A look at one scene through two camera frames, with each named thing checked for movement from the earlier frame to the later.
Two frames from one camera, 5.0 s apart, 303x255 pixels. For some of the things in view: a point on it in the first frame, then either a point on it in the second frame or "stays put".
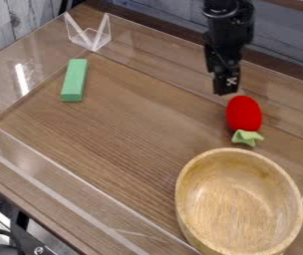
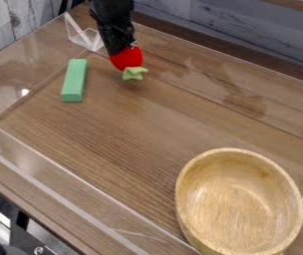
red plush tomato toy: x=243 y=118 → x=128 y=60
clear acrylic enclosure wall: x=100 y=104 stays put
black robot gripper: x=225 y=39 → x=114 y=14
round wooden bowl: x=237 y=203 stays put
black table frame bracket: x=21 y=239 stays put
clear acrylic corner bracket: x=88 y=38 stays put
